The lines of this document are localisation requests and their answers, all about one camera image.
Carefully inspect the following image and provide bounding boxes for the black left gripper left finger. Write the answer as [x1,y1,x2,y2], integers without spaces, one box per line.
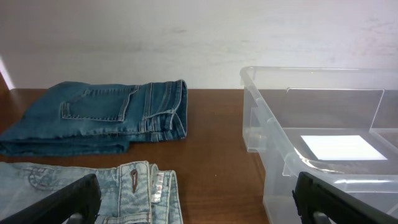
[1,174,101,224]

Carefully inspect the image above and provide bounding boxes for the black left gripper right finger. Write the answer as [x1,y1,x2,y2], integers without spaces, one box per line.
[292,172,397,224]

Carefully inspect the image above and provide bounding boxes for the light blue jeans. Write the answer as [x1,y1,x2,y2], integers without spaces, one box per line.
[1,161,183,224]

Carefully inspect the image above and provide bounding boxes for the clear plastic storage bin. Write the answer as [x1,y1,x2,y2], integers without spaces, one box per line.
[240,67,397,223]

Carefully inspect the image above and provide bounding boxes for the white label in bin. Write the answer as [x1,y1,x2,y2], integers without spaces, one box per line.
[301,135,387,161]

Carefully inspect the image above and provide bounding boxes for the dark blue folded jeans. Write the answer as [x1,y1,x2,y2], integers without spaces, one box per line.
[1,80,188,157]

